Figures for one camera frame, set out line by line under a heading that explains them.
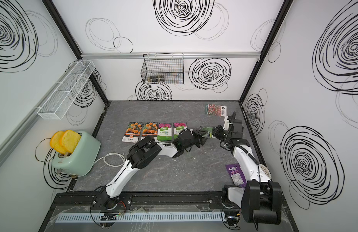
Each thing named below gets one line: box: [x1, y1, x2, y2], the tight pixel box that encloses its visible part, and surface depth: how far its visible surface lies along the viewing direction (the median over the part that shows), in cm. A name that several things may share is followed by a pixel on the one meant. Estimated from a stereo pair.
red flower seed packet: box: [205, 103, 227, 117], surface depth 118 cm
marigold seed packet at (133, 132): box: [121, 121, 143, 144], surface depth 102 cm
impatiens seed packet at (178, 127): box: [173, 122, 188, 140], surface depth 106 cm
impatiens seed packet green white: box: [156, 122, 175, 143], surface depth 104 cm
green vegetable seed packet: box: [202, 127, 216, 139], surface depth 95 cm
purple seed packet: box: [225, 163, 247, 190], surface depth 82 cm
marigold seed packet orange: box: [141, 121, 159, 138], surface depth 104 cm
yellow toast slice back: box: [49, 130, 67, 155], surface depth 75 cm
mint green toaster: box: [51, 130, 102, 178], surface depth 77 cm
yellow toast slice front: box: [59, 130, 82, 154], surface depth 77 cm
